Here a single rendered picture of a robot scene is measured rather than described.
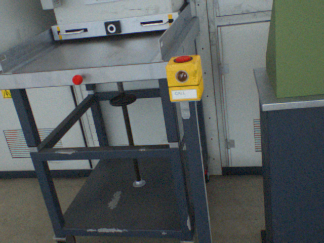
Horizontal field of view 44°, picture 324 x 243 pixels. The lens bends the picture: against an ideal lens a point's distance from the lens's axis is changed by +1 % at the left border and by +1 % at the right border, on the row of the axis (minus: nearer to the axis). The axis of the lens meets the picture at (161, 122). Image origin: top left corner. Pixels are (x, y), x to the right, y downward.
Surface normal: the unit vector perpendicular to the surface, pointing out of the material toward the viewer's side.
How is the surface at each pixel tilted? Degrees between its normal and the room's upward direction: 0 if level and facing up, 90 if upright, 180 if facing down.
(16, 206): 0
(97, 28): 90
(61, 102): 90
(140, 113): 90
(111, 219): 0
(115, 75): 90
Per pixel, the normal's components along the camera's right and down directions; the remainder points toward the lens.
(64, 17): -0.20, 0.43
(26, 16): 0.91, 0.04
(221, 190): -0.14, -0.90
